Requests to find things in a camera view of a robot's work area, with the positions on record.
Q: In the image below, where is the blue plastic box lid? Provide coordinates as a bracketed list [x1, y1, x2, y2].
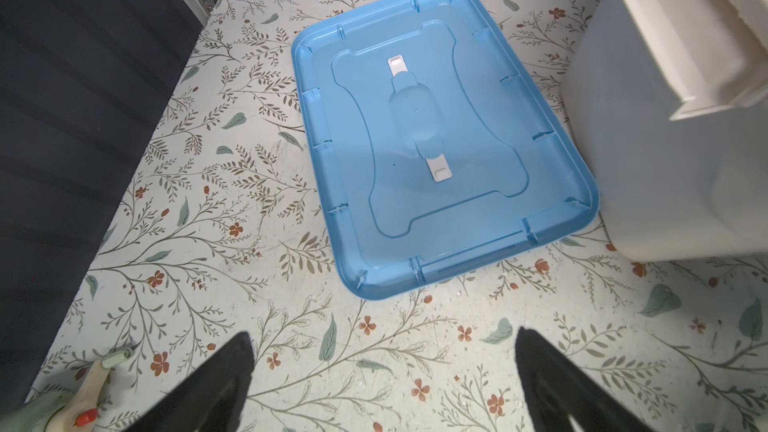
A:
[292, 0, 599, 300]

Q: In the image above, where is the white plastic storage box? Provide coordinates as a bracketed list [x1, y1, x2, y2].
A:
[561, 0, 767, 262]

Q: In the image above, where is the small green grey device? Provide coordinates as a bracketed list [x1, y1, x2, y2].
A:
[1, 346, 134, 432]

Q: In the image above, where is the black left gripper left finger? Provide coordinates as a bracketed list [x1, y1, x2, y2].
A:
[128, 331, 255, 431]

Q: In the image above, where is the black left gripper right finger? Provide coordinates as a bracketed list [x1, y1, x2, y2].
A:
[515, 328, 650, 431]

